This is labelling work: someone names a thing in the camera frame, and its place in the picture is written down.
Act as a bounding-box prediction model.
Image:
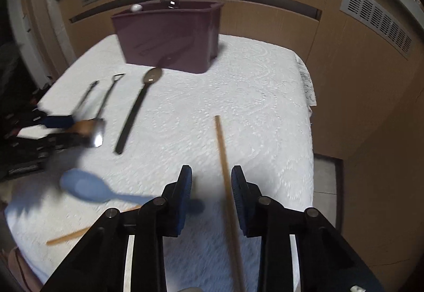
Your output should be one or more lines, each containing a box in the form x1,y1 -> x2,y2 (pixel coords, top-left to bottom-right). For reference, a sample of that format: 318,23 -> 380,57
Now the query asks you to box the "black handled spoon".
114,67 -> 164,155

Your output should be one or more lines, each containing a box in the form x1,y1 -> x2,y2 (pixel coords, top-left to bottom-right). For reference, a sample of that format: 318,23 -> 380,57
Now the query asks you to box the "short grey vent grille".
341,0 -> 414,60

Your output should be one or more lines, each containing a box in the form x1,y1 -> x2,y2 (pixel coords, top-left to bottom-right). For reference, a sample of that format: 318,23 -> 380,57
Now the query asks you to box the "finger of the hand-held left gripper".
33,113 -> 76,130
43,132 -> 92,149

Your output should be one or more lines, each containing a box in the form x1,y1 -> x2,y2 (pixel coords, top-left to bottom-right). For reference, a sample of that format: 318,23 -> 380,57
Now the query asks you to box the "blue plastic spoon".
60,169 -> 204,215

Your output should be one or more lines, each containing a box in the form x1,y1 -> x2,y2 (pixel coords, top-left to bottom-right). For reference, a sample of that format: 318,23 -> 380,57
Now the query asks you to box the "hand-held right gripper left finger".
41,165 -> 193,292

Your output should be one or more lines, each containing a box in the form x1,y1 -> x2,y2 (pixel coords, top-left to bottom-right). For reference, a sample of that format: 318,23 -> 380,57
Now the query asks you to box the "maroon plastic bin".
110,1 -> 223,75

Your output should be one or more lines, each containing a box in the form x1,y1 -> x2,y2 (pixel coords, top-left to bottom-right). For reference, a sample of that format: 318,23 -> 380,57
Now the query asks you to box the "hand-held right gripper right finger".
231,165 -> 385,292

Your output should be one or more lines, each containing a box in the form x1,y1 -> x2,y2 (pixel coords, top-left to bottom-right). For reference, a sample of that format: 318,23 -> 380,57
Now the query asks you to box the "metal utensil handle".
89,74 -> 125,149

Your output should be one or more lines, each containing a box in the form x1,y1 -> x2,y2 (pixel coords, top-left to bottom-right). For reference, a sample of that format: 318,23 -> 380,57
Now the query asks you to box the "white textured tablecloth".
5,34 -> 319,292

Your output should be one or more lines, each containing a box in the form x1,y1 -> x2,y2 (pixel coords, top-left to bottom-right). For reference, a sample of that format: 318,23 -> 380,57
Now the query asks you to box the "person's pink clothing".
8,244 -> 43,289

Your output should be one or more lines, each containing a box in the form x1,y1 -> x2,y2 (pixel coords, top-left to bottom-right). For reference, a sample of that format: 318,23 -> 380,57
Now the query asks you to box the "long wooden chopstick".
46,206 -> 141,245
215,115 -> 247,292

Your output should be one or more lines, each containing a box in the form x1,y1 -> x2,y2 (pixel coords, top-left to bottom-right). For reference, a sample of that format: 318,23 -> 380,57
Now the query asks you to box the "wooden handled metal utensil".
71,80 -> 100,136

